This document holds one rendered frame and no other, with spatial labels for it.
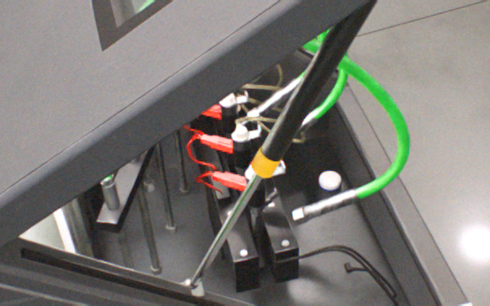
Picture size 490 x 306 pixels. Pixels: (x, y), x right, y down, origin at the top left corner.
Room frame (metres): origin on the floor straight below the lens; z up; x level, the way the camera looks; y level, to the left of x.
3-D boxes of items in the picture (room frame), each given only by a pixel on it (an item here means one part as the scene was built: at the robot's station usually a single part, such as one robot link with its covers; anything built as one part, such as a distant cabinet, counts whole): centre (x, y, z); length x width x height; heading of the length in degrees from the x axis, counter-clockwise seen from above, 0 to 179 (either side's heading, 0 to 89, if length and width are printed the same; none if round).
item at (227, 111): (0.91, 0.02, 1.00); 0.05 x 0.03 x 0.21; 102
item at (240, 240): (0.86, 0.02, 0.91); 0.34 x 0.10 x 0.15; 12
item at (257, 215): (0.75, -0.02, 1.00); 0.05 x 0.03 x 0.21; 102
